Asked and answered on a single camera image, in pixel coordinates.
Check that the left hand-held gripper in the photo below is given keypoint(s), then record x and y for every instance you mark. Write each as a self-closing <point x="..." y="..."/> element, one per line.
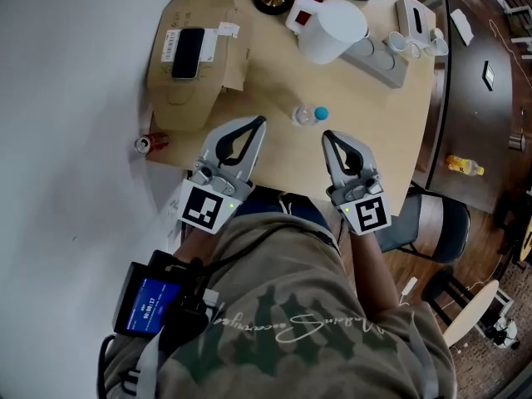
<point x="203" y="210"/>

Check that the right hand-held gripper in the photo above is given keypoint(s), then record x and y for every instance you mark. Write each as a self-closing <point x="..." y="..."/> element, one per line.
<point x="367" y="210"/>

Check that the clear bottle with blue cap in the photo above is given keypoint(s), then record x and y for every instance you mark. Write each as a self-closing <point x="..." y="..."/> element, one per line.
<point x="305" y="115"/>

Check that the person's left forearm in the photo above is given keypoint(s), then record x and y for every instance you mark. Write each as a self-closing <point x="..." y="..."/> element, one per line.
<point x="195" y="243"/>

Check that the person's right forearm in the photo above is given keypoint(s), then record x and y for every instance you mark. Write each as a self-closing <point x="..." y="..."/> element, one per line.
<point x="376" y="272"/>

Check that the orange juice bottle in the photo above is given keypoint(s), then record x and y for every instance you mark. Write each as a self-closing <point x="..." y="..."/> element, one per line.
<point x="463" y="164"/>

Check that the brown cardboard box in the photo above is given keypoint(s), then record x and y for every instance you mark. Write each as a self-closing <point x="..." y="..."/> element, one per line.
<point x="195" y="94"/>

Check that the person's blue shorts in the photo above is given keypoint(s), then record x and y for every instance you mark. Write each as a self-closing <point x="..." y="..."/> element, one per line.
<point x="270" y="206"/>

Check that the red soda can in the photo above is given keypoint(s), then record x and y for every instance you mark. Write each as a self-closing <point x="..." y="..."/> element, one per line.
<point x="154" y="141"/>

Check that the grey tray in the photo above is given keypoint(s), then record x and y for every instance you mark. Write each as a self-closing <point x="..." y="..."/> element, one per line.
<point x="382" y="62"/>

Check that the black smartphone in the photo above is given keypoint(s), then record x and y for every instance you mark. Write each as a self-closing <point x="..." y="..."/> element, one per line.
<point x="189" y="52"/>

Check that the black padded chair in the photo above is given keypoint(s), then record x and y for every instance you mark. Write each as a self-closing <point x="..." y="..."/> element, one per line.
<point x="440" y="227"/>

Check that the white shipping label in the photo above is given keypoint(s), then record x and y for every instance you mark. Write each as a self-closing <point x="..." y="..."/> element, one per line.
<point x="170" y="44"/>

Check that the clear glass cup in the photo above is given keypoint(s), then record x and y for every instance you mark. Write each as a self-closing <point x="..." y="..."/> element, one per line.
<point x="398" y="42"/>
<point x="415" y="49"/>
<point x="438" y="42"/>

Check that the dark wooden table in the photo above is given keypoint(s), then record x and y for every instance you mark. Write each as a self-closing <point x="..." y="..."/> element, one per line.
<point x="469" y="119"/>

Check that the white electric kettle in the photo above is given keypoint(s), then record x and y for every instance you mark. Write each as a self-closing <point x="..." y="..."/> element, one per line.
<point x="332" y="27"/>

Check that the white power adapter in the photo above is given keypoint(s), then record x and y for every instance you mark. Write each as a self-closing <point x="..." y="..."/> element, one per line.
<point x="409" y="286"/>

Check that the grey tissue box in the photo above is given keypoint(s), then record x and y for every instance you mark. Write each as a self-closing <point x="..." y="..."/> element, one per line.
<point x="411" y="17"/>

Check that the small black framed card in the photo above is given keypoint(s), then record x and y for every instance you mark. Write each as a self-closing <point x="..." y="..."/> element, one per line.
<point x="489" y="75"/>

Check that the person's olive printed shirt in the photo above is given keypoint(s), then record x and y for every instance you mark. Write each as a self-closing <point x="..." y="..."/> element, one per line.
<point x="291" y="314"/>

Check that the metal cup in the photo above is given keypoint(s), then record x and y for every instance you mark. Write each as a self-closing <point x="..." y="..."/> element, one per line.
<point x="517" y="141"/>

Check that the white paper napkin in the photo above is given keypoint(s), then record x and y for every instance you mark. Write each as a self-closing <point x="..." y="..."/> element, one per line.
<point x="462" y="25"/>

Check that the black device with blue screen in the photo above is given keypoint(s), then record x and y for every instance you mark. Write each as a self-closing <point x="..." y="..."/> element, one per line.
<point x="145" y="301"/>

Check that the white round side table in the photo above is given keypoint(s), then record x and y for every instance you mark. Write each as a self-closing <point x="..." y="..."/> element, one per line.
<point x="474" y="314"/>

